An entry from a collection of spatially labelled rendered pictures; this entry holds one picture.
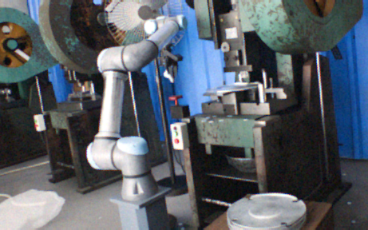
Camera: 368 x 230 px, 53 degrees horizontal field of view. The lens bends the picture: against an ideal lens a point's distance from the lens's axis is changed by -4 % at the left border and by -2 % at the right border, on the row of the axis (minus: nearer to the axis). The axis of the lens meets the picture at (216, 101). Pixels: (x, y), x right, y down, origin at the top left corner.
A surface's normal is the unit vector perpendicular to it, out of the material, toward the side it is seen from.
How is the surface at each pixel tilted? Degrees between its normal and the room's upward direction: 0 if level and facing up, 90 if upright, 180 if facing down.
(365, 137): 90
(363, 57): 90
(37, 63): 90
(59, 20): 90
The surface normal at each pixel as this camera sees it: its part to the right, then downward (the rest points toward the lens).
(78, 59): 0.74, 0.00
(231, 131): -0.63, 0.18
